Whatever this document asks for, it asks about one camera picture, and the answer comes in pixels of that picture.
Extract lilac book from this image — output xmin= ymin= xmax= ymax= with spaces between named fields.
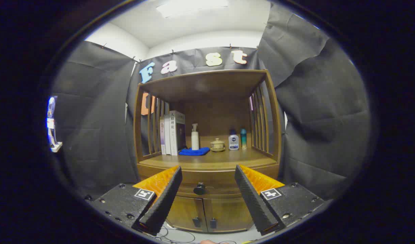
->
xmin=160 ymin=117 xmax=166 ymax=155

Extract book with dark portrait cover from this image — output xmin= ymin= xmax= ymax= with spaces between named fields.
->
xmin=169 ymin=110 xmax=186 ymax=156

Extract wooden cabinet door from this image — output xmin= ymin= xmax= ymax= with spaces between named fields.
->
xmin=167 ymin=196 xmax=208 ymax=233
xmin=203 ymin=197 xmax=254 ymax=233

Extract white pump bottle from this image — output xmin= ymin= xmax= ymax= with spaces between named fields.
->
xmin=191 ymin=123 xmax=200 ymax=150

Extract computer monitor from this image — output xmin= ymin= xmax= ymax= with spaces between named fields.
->
xmin=46 ymin=97 xmax=59 ymax=144

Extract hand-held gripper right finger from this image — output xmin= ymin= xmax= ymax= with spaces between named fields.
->
xmin=234 ymin=165 xmax=326 ymax=236

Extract wooden cabinet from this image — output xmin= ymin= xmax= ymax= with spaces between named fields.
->
xmin=133 ymin=69 xmax=282 ymax=233

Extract lidded ceramic teacup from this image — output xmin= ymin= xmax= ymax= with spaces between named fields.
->
xmin=210 ymin=138 xmax=226 ymax=152

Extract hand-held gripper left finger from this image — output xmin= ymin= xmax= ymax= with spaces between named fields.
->
xmin=90 ymin=165 xmax=183 ymax=237

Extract white book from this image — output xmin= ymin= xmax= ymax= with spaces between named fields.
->
xmin=164 ymin=114 xmax=171 ymax=156

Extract wooden countertop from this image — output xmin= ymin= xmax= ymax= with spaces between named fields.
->
xmin=139 ymin=147 xmax=278 ymax=171

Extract white lotion bottle blue cap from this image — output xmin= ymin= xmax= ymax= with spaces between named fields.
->
xmin=228 ymin=129 xmax=240 ymax=150

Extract wooden drawer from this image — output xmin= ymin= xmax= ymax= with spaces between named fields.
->
xmin=137 ymin=165 xmax=280 ymax=200

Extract cables on floor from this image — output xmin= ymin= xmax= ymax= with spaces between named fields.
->
xmin=153 ymin=224 xmax=238 ymax=244

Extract blue folded cloth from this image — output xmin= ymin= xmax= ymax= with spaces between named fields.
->
xmin=179 ymin=147 xmax=210 ymax=156

